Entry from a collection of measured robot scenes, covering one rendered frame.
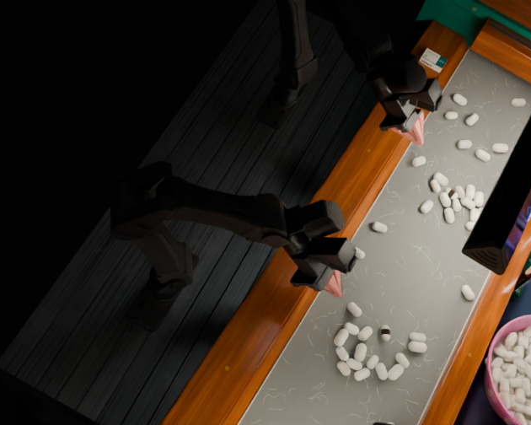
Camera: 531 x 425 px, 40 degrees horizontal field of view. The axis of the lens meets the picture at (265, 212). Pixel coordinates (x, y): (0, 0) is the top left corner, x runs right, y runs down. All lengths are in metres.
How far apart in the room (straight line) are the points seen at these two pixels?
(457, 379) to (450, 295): 0.19
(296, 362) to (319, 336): 0.07
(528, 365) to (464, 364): 0.16
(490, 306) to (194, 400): 0.66
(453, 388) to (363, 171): 0.51
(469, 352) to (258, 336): 0.44
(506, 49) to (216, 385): 1.09
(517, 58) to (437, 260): 0.58
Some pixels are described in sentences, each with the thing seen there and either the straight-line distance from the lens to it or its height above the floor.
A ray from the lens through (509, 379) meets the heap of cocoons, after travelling 1.63.
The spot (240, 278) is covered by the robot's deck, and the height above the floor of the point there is 0.67.
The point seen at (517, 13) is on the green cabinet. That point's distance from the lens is 1.96.
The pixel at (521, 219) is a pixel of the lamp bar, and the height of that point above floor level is 1.09.
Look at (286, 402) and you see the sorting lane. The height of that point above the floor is 0.74.
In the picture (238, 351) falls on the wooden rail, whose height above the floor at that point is 0.76.
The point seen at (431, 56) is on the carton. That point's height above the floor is 0.79.
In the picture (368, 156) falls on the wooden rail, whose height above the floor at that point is 0.76.
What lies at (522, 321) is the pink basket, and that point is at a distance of 1.67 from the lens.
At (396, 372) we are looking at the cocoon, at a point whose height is 0.76.
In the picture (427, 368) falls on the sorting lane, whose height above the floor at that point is 0.74.
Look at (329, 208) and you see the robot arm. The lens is 1.31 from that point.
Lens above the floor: 2.12
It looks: 60 degrees down
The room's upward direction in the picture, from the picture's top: 21 degrees clockwise
